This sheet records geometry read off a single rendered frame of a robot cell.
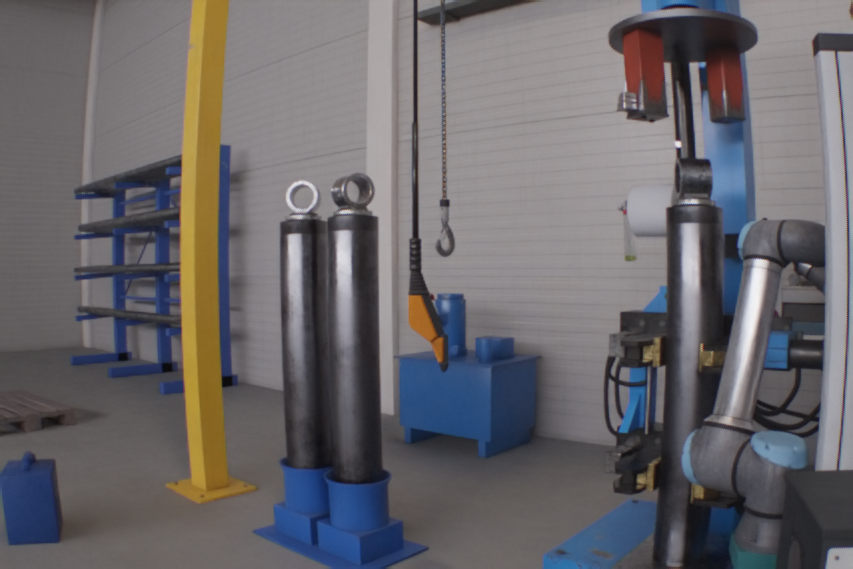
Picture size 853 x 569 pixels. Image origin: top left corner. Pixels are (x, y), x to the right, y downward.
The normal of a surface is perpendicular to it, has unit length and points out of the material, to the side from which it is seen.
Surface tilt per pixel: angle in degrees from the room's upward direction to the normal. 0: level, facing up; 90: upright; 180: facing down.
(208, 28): 90
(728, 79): 90
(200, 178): 90
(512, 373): 90
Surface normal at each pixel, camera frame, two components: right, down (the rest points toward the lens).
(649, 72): 0.29, 0.03
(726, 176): -0.64, 0.03
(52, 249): 0.77, 0.01
